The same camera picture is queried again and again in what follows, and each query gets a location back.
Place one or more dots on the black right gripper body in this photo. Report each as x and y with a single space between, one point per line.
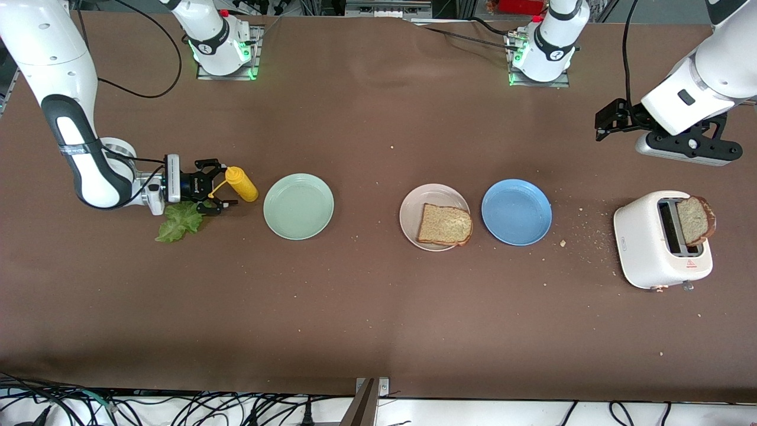
189 184

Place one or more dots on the yellow squeeze sauce bottle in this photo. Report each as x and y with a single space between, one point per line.
243 186

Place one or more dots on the brown bread slice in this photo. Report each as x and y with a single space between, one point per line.
695 222
445 225

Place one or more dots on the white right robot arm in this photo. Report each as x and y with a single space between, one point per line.
59 77

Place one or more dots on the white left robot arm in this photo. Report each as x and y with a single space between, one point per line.
698 89

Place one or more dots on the mint green round plate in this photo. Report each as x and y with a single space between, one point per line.
298 207

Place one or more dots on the blue round plate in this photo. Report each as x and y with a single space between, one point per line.
516 213

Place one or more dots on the beige round plate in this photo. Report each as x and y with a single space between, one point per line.
411 216

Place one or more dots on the green lettuce leaf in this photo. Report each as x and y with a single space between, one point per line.
174 225

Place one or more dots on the white two-slot toaster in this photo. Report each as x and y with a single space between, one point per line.
650 254

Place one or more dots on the red box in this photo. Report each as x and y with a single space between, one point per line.
520 6

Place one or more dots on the black power plug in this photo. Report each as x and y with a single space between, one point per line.
306 414

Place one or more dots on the grey power strip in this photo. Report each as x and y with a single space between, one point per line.
387 9

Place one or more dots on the dark grey metal beam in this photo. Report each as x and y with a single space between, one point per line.
362 408

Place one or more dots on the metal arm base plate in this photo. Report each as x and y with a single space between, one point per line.
255 47
538 83

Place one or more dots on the aluminium frame profile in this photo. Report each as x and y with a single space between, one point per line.
9 94

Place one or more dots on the small metal table bracket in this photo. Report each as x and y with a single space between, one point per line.
383 386

